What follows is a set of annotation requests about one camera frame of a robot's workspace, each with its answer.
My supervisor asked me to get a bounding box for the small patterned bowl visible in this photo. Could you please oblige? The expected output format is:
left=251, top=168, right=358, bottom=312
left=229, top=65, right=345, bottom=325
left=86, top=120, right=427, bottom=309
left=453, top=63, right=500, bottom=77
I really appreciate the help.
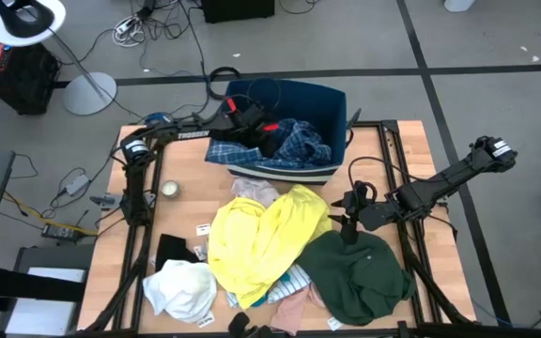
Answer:
left=160, top=179, right=180, bottom=199

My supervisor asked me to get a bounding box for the yellow garment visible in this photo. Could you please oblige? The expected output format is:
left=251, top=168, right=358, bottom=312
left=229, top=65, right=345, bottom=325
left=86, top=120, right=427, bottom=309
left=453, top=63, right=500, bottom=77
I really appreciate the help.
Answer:
left=207, top=183, right=334, bottom=311

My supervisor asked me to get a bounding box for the white round object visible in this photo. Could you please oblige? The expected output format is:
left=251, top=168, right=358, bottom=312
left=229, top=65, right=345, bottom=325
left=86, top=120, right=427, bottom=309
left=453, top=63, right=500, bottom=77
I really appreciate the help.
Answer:
left=442, top=0, right=477, bottom=14

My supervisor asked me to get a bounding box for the grey power adapter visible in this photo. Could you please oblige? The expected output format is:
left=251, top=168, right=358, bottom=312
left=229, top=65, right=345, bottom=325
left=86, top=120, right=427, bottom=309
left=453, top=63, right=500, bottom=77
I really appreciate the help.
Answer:
left=62, top=172, right=92, bottom=198

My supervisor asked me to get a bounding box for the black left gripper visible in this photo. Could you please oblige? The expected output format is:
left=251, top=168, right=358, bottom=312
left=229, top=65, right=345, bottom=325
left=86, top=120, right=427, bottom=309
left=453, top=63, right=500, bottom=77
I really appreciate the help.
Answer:
left=221, top=96, right=282, bottom=147

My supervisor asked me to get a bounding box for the black box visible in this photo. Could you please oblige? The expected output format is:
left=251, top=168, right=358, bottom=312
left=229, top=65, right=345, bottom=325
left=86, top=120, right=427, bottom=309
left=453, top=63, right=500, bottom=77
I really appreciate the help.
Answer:
left=200, top=0, right=276, bottom=24

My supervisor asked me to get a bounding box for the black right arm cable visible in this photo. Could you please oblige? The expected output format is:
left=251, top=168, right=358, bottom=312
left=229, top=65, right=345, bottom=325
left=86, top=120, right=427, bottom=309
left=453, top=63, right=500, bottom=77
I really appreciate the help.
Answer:
left=347, top=155, right=425, bottom=204

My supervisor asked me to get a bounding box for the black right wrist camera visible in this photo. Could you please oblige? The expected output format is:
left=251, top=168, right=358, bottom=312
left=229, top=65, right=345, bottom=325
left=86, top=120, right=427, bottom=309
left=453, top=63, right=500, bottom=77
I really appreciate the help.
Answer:
left=339, top=220, right=361, bottom=246

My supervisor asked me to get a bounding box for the coiled black cable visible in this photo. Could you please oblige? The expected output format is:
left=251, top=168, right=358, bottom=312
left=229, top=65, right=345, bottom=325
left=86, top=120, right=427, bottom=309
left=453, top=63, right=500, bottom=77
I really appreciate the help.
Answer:
left=208, top=66, right=243, bottom=101

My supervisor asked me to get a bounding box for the pale pink ribbed garment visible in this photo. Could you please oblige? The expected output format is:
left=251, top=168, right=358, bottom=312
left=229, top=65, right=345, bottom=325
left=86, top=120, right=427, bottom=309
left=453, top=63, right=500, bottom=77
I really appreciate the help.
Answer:
left=269, top=280, right=328, bottom=337

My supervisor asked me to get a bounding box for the white power strip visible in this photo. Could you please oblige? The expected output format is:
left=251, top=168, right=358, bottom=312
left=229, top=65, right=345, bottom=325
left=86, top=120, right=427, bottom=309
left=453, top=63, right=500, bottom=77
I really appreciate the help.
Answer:
left=112, top=14, right=148, bottom=49

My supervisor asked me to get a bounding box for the black headband-shaped object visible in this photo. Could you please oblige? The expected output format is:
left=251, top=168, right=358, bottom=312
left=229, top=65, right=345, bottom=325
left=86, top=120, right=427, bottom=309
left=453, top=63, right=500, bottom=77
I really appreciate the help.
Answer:
left=0, top=0, right=56, bottom=39

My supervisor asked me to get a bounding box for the coiled blue cable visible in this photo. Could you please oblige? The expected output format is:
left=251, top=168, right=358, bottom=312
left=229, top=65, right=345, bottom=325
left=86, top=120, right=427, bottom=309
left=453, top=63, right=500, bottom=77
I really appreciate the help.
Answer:
left=145, top=111, right=177, bottom=127

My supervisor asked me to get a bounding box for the black aluminium frame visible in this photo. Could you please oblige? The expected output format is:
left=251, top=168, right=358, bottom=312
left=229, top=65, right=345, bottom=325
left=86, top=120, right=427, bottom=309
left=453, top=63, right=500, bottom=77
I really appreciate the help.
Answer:
left=76, top=119, right=479, bottom=338

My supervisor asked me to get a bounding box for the dark green garment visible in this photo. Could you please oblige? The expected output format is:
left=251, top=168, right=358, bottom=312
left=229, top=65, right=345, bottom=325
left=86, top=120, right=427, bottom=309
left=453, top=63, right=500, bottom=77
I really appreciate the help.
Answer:
left=294, top=229, right=418, bottom=328

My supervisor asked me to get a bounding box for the white pedestal stand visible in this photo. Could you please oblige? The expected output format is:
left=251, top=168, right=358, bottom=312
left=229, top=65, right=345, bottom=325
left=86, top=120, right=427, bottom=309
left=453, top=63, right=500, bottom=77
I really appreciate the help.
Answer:
left=0, top=0, right=118, bottom=117

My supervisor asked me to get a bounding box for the black power brick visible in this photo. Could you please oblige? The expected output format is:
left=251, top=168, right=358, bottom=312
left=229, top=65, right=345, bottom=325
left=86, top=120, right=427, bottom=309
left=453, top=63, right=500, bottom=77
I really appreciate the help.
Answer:
left=39, top=222, right=85, bottom=244

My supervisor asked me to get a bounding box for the blue plaid shirt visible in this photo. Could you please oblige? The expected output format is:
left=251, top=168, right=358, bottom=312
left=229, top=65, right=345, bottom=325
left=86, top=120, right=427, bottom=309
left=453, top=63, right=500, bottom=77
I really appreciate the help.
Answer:
left=204, top=117, right=333, bottom=171

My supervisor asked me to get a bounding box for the navy white striped fabric bin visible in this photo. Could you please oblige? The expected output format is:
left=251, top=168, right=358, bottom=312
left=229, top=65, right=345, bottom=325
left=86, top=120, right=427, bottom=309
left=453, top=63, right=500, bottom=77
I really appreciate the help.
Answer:
left=222, top=78, right=363, bottom=186

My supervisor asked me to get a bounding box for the black garment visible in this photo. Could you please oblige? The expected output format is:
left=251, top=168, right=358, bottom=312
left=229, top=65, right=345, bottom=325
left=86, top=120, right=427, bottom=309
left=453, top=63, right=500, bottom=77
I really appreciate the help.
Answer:
left=154, top=233, right=202, bottom=274

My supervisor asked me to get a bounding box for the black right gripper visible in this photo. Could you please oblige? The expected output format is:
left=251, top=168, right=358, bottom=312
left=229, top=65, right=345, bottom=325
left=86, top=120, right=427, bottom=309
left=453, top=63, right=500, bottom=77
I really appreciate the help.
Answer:
left=326, top=186, right=377, bottom=226

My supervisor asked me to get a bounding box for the black equipment case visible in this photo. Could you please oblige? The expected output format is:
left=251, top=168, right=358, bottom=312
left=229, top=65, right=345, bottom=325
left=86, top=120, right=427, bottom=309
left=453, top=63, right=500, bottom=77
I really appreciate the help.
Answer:
left=0, top=39, right=63, bottom=116

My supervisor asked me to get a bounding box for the white teal-striped garment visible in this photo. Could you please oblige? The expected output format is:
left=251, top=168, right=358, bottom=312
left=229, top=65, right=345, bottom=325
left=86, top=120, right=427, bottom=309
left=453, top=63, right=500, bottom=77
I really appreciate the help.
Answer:
left=225, top=262, right=314, bottom=310

